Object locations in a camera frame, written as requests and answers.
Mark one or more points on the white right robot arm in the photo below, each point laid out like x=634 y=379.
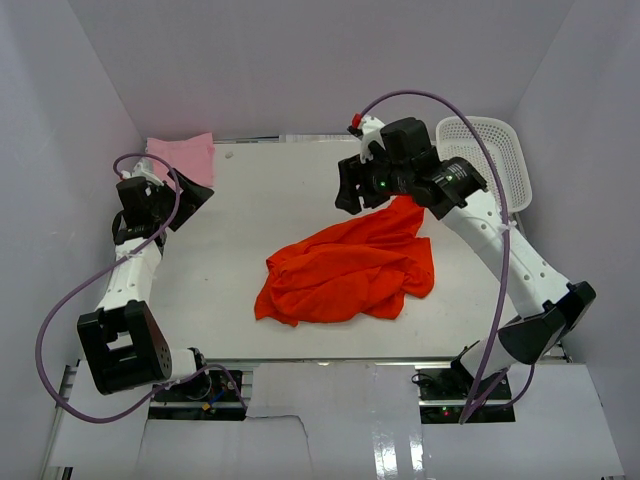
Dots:
x=548 y=305

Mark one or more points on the folded pink t shirt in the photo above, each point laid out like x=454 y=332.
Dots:
x=192 y=157

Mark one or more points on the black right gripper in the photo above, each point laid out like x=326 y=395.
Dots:
x=350 y=173

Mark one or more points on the white perforated plastic basket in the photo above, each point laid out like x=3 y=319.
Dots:
x=454 y=139

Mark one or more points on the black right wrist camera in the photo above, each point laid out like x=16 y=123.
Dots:
x=404 y=139

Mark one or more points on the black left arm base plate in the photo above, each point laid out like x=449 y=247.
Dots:
x=210 y=397

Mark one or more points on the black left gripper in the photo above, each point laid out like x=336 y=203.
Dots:
x=192 y=198

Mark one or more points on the white paper strip at wall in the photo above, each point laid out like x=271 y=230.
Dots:
x=307 y=138

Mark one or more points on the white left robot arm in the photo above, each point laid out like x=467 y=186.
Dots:
x=122 y=342

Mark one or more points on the orange t shirt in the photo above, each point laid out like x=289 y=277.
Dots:
x=367 y=265

